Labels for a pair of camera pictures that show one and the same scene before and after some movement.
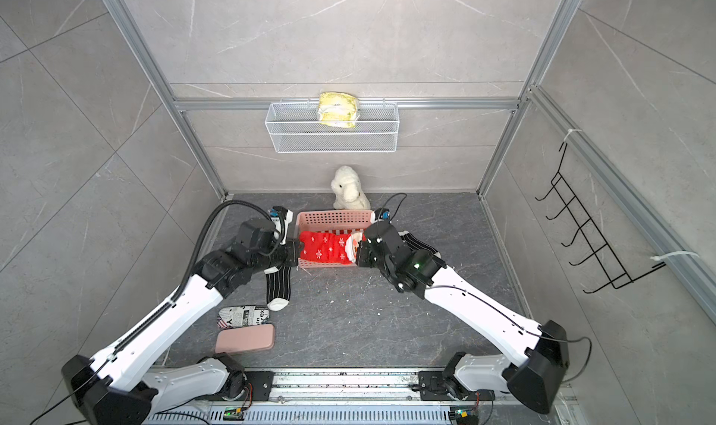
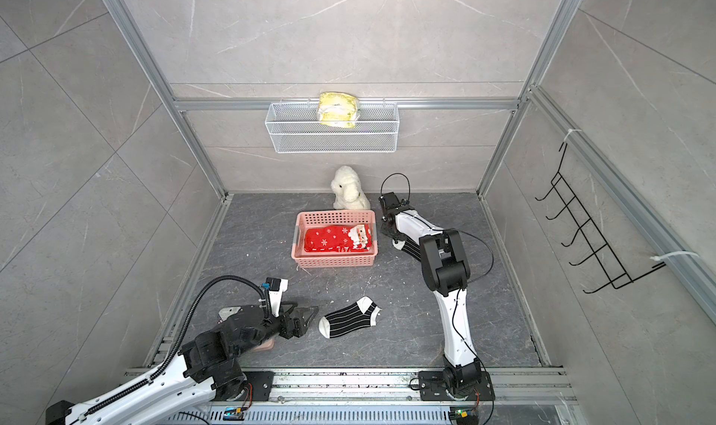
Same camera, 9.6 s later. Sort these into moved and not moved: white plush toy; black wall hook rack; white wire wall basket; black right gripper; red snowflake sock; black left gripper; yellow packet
Moved: black left gripper; black right gripper; red snowflake sock
Not moved: black wall hook rack; yellow packet; white wire wall basket; white plush toy
